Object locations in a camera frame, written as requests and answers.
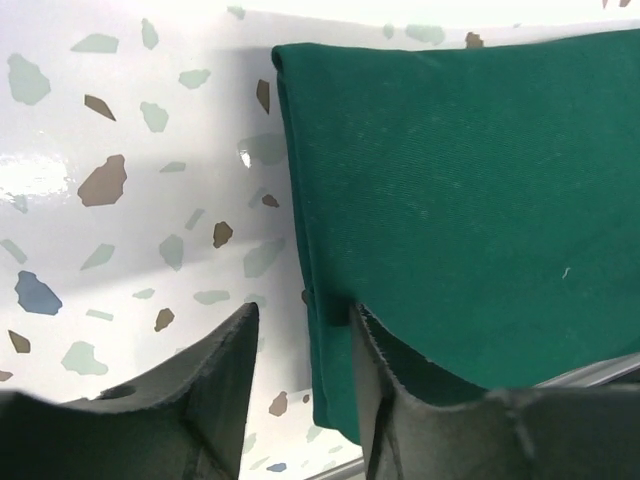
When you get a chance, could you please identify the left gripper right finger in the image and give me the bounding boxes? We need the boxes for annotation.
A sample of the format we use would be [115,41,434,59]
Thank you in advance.
[350,304,639,479]

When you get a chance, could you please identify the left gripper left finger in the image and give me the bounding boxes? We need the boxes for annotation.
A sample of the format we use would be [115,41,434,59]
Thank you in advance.
[1,303,259,480]

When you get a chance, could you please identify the green surgical cloth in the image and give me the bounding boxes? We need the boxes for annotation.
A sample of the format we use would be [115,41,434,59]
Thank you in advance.
[271,30,639,442]

